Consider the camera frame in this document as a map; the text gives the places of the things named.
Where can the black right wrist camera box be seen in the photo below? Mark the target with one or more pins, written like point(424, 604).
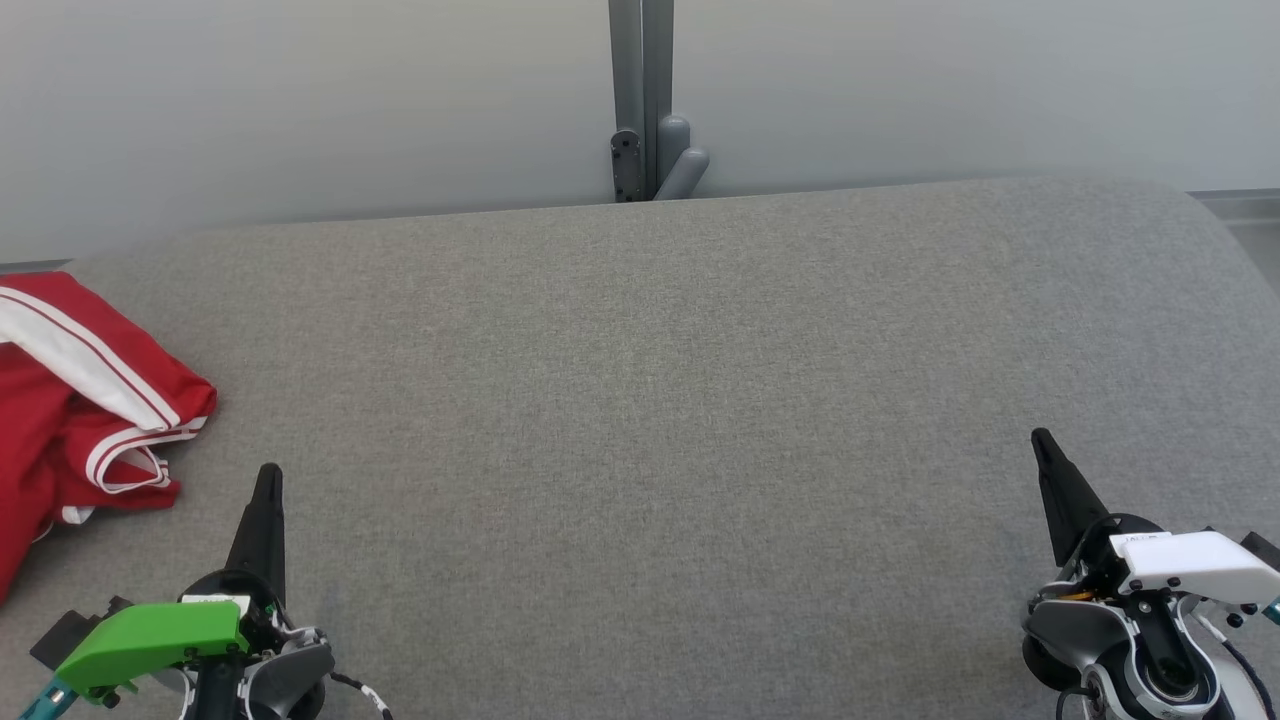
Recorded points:
point(1262, 552)

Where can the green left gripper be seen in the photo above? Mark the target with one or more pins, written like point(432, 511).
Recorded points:
point(150, 635)

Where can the grey metal post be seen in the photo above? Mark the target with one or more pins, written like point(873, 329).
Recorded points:
point(640, 60)

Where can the black bracket plate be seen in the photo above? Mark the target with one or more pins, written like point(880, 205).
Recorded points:
point(627, 165)

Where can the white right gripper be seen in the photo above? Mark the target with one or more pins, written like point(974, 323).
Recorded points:
point(1190, 565)

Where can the red Bulls basketball jersey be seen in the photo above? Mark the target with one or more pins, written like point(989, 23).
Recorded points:
point(30, 480)

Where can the grey fabric sofa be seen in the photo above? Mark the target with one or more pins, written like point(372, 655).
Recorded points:
point(640, 400)

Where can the grey tube joint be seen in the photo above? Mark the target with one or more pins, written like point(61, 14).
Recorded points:
point(682, 160)

